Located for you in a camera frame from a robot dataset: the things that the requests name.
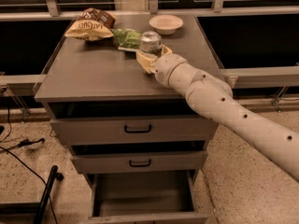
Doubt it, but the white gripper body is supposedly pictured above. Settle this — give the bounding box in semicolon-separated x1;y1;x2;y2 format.
154;54;193;90

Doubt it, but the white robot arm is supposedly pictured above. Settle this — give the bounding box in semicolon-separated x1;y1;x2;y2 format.
136;48;299;179

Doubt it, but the grey top drawer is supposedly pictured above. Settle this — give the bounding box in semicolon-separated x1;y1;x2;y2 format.
46;98;222;146

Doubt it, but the grey drawer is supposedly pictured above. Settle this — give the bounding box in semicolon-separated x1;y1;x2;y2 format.
71;141;207;174
46;98;222;146
86;171;208;224

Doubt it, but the grey drawer cabinet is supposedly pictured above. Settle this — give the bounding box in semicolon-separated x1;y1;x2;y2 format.
33;13;232;179

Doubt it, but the grey middle drawer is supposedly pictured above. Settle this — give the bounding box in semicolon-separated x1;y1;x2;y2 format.
71;141;207;174

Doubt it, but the grey bottom drawer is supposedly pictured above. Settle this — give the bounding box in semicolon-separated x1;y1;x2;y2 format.
86;171;208;224

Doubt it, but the white bowl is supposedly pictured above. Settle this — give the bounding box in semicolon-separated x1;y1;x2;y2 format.
149;15;183;35

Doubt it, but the green snack bag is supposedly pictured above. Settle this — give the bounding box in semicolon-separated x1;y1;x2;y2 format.
111;29;142;52

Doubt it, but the brown yellow chip bag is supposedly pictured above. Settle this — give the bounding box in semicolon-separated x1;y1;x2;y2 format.
64;8;116;41

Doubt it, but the grey metal railing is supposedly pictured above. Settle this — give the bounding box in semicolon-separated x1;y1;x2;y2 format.
0;0;299;123

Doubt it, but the black stand leg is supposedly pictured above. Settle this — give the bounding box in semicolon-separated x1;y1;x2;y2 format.
0;165;64;224

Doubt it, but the black top drawer handle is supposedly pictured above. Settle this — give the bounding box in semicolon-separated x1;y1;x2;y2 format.
123;124;152;133

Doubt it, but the black drawer handle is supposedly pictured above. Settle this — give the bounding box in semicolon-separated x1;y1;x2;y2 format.
123;124;152;133
129;159;151;168

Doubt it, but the black middle drawer handle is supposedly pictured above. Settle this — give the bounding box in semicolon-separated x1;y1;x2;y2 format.
129;159;151;168

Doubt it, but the black floor cable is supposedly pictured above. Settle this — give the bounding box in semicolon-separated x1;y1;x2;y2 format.
0;87;60;224

